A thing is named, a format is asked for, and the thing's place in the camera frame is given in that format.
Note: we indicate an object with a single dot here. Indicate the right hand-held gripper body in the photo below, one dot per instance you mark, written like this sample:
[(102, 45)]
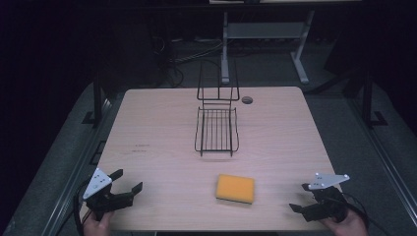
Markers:
[(327, 200)]

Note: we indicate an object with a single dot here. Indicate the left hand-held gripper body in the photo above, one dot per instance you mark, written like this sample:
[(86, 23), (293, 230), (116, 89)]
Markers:
[(98, 183)]

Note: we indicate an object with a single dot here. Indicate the yellow sponge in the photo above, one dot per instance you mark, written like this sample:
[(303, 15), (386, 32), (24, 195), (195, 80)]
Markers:
[(235, 188)]

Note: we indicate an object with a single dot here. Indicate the person's right hand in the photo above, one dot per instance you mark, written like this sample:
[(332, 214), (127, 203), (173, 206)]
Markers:
[(348, 227)]

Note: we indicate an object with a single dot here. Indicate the person's left hand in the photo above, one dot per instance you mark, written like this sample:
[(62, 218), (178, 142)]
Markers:
[(98, 226)]

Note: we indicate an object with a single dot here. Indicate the grey metal stand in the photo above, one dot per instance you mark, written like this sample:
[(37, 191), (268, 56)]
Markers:
[(262, 31)]

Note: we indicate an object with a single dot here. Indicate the aluminium frame rail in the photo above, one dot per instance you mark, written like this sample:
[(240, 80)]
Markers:
[(77, 170), (383, 154)]

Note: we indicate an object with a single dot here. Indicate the black frame post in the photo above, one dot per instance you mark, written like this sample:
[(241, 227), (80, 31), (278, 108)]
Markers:
[(367, 98), (97, 98)]

